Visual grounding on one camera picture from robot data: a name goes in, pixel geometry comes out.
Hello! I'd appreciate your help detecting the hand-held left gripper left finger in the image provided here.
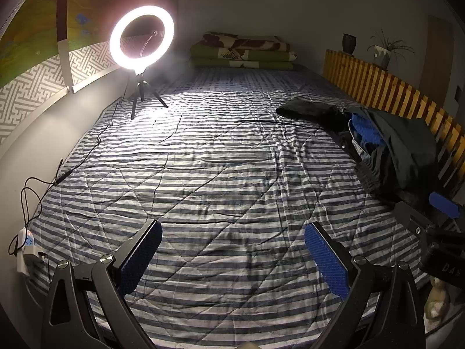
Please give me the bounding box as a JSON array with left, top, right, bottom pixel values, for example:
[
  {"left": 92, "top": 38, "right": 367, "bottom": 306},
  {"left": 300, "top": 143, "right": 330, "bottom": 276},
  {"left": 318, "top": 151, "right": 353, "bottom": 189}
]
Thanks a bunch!
[{"left": 39, "top": 219, "right": 163, "bottom": 349}]

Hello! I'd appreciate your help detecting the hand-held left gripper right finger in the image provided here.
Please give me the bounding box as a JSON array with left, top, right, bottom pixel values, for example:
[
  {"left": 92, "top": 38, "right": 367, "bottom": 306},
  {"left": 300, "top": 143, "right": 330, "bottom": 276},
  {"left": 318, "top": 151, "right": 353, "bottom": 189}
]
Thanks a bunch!
[{"left": 304, "top": 221, "right": 426, "bottom": 349}]

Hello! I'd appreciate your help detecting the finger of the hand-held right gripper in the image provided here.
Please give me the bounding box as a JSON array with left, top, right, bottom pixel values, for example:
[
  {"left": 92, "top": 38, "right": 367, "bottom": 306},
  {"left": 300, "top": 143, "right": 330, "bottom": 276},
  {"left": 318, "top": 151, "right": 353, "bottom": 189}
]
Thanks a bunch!
[
  {"left": 393, "top": 201, "right": 437, "bottom": 241},
  {"left": 428, "top": 191, "right": 461, "bottom": 219}
]

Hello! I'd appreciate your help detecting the black garment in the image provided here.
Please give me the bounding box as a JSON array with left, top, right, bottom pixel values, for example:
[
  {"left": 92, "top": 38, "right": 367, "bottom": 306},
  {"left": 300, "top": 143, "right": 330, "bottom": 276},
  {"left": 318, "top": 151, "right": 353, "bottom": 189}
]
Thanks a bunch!
[{"left": 276, "top": 97, "right": 350, "bottom": 133}]

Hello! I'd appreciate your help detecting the person's right hand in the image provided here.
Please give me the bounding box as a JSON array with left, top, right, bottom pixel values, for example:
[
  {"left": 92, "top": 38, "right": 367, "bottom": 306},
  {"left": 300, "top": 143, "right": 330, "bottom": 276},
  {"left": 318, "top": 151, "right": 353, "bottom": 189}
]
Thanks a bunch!
[{"left": 424, "top": 275, "right": 455, "bottom": 332}]

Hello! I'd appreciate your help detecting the bright blue cloth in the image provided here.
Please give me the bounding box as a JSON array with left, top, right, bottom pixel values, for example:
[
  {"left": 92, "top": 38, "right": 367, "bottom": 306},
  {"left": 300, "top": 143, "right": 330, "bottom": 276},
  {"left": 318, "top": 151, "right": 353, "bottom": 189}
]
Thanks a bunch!
[{"left": 349, "top": 113, "right": 384, "bottom": 148}]

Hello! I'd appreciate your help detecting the striped bed quilt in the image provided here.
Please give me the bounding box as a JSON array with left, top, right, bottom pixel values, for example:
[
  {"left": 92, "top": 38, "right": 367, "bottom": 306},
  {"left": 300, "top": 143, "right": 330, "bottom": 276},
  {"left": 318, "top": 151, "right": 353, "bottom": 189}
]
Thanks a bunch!
[{"left": 27, "top": 67, "right": 433, "bottom": 349}]

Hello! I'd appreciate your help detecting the white power strip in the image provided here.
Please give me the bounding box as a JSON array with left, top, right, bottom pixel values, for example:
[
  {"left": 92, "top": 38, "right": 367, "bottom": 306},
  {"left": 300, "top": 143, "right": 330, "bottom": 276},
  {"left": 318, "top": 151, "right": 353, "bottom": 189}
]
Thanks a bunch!
[{"left": 16, "top": 227, "right": 48, "bottom": 275}]

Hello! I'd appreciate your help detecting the beige door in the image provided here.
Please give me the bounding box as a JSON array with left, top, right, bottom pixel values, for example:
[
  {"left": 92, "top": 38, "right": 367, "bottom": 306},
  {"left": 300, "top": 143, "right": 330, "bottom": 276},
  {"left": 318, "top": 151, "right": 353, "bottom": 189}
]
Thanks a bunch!
[{"left": 418, "top": 15, "right": 455, "bottom": 107}]

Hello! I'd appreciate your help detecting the potted plant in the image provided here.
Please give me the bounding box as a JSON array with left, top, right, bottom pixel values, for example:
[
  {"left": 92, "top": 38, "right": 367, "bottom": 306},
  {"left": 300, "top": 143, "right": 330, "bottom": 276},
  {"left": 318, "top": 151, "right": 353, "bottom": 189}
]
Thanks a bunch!
[{"left": 367, "top": 29, "right": 415, "bottom": 70}]

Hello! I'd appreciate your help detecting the black tripod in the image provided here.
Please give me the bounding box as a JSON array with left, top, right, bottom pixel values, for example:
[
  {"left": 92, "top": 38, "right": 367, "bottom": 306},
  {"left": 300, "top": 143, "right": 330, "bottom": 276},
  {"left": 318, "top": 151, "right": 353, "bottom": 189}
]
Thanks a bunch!
[{"left": 130, "top": 69, "right": 169, "bottom": 120}]

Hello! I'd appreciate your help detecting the black vase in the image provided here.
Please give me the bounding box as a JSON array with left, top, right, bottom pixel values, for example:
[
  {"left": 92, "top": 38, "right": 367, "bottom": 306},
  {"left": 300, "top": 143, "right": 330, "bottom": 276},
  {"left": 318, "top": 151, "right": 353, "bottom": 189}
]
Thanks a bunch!
[{"left": 342, "top": 33, "right": 359, "bottom": 56}]

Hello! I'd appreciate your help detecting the brown patterned folded blanket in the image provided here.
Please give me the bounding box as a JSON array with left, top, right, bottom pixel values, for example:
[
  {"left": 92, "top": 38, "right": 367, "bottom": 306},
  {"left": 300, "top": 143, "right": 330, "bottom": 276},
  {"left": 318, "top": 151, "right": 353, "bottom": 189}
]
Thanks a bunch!
[{"left": 201, "top": 32, "right": 292, "bottom": 52}]

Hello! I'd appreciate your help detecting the black ring light cable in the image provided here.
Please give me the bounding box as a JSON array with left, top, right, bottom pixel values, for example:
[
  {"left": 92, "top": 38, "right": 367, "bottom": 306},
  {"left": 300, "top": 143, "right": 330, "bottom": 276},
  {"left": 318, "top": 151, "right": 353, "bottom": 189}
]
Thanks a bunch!
[{"left": 10, "top": 69, "right": 129, "bottom": 259}]

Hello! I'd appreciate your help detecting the wooden slatted rail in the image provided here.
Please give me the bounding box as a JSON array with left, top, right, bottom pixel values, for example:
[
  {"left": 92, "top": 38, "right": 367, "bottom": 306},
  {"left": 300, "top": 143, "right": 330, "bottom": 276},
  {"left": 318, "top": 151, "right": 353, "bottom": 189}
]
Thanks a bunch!
[{"left": 323, "top": 49, "right": 465, "bottom": 204}]

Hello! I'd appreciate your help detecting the grey patterned wall border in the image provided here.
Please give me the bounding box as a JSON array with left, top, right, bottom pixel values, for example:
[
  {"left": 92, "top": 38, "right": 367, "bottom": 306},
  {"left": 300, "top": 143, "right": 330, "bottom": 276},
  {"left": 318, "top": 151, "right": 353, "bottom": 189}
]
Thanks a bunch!
[{"left": 0, "top": 42, "right": 122, "bottom": 142}]

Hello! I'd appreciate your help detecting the brown and white wall batten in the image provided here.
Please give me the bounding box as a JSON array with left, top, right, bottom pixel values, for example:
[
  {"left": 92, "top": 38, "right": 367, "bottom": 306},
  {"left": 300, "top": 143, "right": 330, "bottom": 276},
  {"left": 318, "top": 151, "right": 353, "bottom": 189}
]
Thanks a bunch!
[{"left": 56, "top": 0, "right": 87, "bottom": 95}]

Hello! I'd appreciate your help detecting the wall poster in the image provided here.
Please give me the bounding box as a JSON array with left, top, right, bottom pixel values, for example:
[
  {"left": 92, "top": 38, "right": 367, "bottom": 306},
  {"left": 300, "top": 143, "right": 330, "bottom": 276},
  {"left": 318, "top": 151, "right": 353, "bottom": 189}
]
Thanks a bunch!
[{"left": 0, "top": 0, "right": 178, "bottom": 88}]

